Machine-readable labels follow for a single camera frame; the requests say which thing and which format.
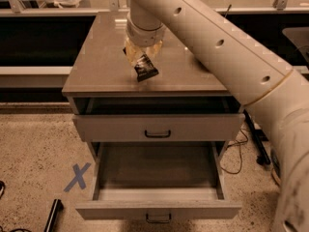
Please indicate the grey upper drawer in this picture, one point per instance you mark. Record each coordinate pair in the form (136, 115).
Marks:
(151, 128)

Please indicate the black bar on floor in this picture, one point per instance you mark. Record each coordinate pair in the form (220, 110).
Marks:
(56, 208)

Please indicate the grey drawer cabinet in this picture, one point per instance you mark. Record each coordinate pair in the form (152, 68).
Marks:
(102, 82)

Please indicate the black stand leg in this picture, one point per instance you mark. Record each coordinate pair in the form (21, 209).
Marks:
(262, 158)

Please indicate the grey open middle drawer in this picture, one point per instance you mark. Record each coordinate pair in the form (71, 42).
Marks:
(158, 183)

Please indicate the blue tape cross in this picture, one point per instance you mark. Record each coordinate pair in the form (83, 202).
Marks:
(78, 178)

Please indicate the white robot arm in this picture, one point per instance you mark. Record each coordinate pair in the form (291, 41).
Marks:
(270, 89)

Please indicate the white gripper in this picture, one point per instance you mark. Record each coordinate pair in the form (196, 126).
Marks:
(144, 37)

